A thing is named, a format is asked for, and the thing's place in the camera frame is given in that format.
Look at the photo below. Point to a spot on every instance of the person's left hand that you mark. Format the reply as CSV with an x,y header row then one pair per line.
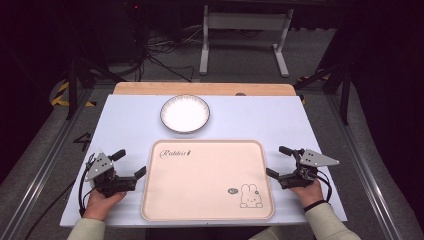
x,y
100,205

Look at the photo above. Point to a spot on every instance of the pale blue table mat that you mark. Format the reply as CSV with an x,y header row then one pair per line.
x,y
133,123

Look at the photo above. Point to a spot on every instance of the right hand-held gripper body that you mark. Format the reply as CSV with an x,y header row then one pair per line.
x,y
313,159

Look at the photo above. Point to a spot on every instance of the person's right hand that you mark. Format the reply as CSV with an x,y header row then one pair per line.
x,y
311,195

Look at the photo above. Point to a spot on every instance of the white ribbed plate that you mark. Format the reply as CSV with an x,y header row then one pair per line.
x,y
185,114

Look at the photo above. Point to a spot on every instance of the aluminium floor rail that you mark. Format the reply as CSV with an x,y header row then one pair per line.
x,y
363,173
40,173

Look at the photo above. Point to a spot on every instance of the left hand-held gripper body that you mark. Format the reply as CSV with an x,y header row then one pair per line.
x,y
101,166

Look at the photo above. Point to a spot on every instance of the black wristband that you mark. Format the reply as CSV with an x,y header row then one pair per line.
x,y
315,205

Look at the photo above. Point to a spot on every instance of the black tripod stand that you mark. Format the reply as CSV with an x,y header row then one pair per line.
x,y
72,86
345,93

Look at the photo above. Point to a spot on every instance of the yellow black hazard tape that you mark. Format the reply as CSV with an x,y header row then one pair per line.
x,y
60,96

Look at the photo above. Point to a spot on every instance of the dark equipment rack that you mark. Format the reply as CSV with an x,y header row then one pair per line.
x,y
135,30

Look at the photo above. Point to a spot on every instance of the beige tray with rabbit print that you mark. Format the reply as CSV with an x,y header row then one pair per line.
x,y
200,180

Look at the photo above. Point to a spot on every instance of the white metal stand frame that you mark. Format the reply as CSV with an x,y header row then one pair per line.
x,y
246,21

